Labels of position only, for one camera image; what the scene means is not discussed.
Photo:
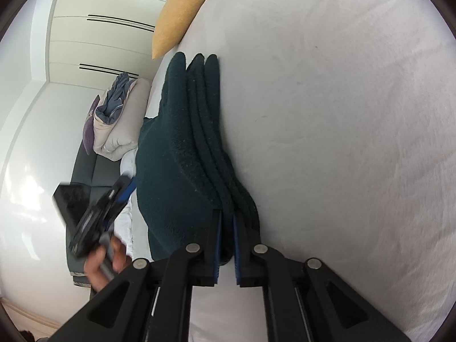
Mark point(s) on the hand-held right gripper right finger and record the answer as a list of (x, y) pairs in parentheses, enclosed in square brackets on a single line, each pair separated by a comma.
[(238, 256)]

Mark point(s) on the purple cushion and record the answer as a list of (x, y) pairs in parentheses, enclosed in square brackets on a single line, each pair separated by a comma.
[(89, 128)]

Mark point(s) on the blue grey folded blanket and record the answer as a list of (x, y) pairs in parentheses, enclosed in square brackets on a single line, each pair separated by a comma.
[(114, 103)]

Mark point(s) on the person's left hand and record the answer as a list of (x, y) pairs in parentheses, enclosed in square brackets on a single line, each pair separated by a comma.
[(121, 256)]

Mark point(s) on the white bed sheet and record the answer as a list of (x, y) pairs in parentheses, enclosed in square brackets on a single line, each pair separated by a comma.
[(320, 114)]

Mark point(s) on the dark grey sofa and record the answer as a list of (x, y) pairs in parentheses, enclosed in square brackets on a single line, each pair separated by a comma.
[(83, 171)]

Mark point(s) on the yellow pillow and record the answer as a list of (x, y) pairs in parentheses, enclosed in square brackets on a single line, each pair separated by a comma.
[(178, 14)]

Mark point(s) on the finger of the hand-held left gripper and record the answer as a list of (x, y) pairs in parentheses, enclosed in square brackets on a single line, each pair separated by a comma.
[(124, 188)]

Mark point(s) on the white wardrobe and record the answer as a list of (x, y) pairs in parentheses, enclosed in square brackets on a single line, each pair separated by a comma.
[(89, 50)]

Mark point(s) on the folded beige duvet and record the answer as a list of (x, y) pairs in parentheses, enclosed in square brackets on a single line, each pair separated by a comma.
[(121, 131)]

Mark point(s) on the dark green knit sweater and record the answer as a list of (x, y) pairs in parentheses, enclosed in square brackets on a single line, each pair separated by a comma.
[(171, 167)]

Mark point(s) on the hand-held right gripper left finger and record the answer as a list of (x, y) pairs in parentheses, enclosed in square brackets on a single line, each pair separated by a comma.
[(216, 256)]

